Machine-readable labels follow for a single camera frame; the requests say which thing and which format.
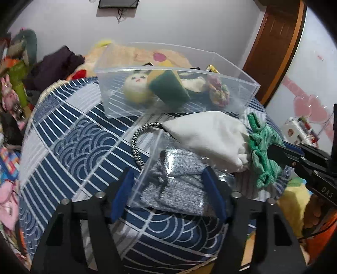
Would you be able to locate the green bottle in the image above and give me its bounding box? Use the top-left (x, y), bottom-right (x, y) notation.
top-left (9, 60), bottom-right (28, 108)

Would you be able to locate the clear plastic storage bin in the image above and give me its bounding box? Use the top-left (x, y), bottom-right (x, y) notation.
top-left (94, 42), bottom-right (260, 118)

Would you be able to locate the yellow fuzzy plush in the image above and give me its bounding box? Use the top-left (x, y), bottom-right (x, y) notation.
top-left (94, 39), bottom-right (112, 47)

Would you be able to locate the round yellow cat plush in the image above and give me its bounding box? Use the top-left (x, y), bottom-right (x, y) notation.
top-left (122, 73), bottom-right (154, 104)

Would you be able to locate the green knitted cloth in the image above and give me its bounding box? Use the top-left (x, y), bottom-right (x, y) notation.
top-left (247, 113), bottom-right (285, 189)

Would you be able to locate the beige patchwork fleece blanket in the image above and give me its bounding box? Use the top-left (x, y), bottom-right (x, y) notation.
top-left (66, 42), bottom-right (192, 81)

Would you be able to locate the black white braided cord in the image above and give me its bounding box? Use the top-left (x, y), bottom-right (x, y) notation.
top-left (130, 121), bottom-right (164, 169)

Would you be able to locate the dark purple garment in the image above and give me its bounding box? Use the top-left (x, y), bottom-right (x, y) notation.
top-left (23, 46), bottom-right (85, 92)

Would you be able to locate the grey green plush toy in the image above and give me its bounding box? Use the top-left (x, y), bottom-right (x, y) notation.
top-left (7, 28), bottom-right (37, 67)

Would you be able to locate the right hand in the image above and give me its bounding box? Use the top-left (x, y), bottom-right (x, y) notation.
top-left (302, 194), bottom-right (328, 236)

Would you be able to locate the white drawstring pouch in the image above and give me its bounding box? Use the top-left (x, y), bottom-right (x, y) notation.
top-left (162, 111), bottom-right (250, 173)

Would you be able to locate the brown wooden wardrobe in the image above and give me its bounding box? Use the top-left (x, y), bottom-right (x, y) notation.
top-left (243, 1), bottom-right (306, 106)

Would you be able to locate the green yellow sponge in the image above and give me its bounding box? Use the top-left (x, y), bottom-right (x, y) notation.
top-left (147, 70), bottom-right (191, 109)

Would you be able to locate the blue white patterned tablecloth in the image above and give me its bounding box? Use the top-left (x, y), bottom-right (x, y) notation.
top-left (18, 76), bottom-right (292, 274)

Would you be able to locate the small black wall monitor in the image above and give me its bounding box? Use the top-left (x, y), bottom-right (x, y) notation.
top-left (98, 0), bottom-right (139, 9)

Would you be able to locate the floral patterned scrunchie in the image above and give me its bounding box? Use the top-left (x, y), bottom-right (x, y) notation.
top-left (207, 75), bottom-right (230, 108)

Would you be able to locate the pink rabbit figurine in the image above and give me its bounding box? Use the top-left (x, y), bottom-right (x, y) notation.
top-left (1, 74), bottom-right (19, 111)

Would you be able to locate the silver scrubber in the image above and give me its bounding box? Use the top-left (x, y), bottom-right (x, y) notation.
top-left (128, 124), bottom-right (235, 217)

